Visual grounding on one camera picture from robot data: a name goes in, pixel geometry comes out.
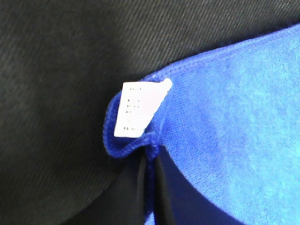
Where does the blue microfibre towel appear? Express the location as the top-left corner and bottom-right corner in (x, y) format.
(103, 25), (300, 225)

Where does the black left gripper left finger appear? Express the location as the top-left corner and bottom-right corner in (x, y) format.
(64, 147), (147, 225)

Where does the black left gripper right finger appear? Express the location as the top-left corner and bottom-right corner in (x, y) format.
(154, 150), (242, 225)

